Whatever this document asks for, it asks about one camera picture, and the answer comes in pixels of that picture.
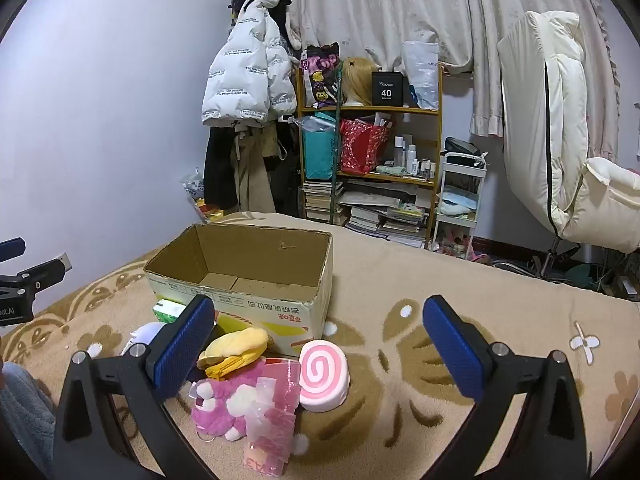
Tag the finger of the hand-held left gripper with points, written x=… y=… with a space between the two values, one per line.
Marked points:
x=45 y=269
x=12 y=249

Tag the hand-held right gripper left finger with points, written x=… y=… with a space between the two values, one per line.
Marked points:
x=182 y=350

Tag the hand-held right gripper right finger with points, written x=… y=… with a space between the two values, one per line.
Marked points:
x=450 y=350

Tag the white plush toy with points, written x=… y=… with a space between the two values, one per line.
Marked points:
x=145 y=335

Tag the green tissue pack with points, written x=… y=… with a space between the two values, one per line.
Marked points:
x=167 y=310

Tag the yellow duck plush pouch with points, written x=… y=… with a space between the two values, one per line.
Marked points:
x=235 y=347

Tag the cardboard box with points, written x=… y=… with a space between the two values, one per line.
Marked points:
x=260 y=260

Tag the pink swirl squishy toy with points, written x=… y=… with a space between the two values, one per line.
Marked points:
x=322 y=375

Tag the pink plush toy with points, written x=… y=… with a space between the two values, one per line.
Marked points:
x=220 y=410

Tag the pink plastic sachets bundle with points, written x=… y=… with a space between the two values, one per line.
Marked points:
x=277 y=390

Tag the pink items on floor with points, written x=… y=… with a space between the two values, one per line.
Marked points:
x=467 y=247

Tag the grey fleece clothing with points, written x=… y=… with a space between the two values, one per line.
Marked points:
x=22 y=420

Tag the white trolley cart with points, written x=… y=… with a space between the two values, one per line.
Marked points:
x=457 y=225

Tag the orange pink flat packet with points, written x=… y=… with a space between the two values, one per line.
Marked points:
x=262 y=462

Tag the yellow red packets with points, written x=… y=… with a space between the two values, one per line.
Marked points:
x=210 y=211

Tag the light blue cloth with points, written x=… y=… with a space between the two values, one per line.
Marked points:
x=457 y=206

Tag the messy pile of books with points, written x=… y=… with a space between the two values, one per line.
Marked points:
x=390 y=215

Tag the green round object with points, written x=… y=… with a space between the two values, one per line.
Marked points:
x=579 y=275

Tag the crumpled plastic bag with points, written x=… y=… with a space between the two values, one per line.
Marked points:
x=194 y=185

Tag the black hanging coat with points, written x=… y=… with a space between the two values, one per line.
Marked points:
x=220 y=170

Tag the beige hanging coat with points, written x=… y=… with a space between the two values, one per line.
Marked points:
x=255 y=175

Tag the folded green cloth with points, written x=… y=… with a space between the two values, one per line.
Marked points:
x=391 y=170

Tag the row of cosmetic bottles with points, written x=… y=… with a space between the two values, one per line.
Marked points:
x=411 y=157

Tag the tall stack of books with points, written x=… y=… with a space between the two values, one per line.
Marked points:
x=320 y=202

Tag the dark hanging garment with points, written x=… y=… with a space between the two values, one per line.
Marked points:
x=287 y=180

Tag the green pole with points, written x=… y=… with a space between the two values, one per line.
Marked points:
x=334 y=180

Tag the red gift bag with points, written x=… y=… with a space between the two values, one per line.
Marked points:
x=362 y=147

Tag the teal gift bag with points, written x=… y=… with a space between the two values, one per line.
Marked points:
x=318 y=152

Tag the cream padded chair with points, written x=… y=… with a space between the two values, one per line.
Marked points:
x=535 y=125

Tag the wooden shelf rack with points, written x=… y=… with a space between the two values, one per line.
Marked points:
x=390 y=110

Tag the black box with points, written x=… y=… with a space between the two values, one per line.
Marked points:
x=387 y=89

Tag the clear plastic bag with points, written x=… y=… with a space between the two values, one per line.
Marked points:
x=422 y=75

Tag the white puffer jacket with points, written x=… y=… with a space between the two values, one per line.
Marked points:
x=240 y=70

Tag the blonde wig on stand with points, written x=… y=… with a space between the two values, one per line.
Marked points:
x=356 y=80

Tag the black pink patterned bag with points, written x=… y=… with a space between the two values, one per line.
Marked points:
x=322 y=75

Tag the pale floral curtain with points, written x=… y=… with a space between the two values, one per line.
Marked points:
x=400 y=5

